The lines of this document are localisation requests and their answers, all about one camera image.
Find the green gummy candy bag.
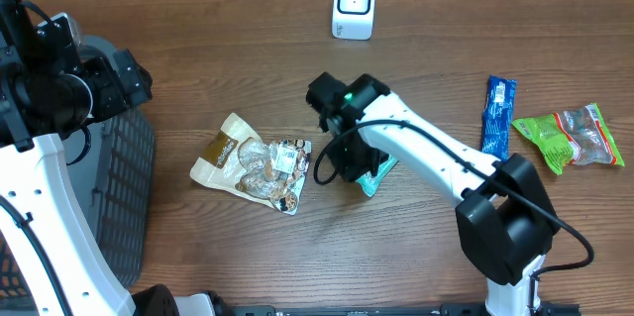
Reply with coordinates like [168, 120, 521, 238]
[512, 103, 625, 175]

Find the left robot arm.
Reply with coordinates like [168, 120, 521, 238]
[1, 0, 221, 316]

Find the blue cookie packet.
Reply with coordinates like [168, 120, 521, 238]
[480, 75, 516, 160]

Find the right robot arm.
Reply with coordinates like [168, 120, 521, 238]
[306, 72, 560, 315]

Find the teal snack packet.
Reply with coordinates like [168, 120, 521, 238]
[356, 156, 398, 198]

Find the grey plastic shopping basket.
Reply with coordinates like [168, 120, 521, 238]
[1, 36, 156, 315]

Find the beige mushroom snack bag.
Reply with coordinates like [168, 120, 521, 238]
[190, 113, 312, 215]

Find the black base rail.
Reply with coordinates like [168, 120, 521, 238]
[227, 300, 581, 316]

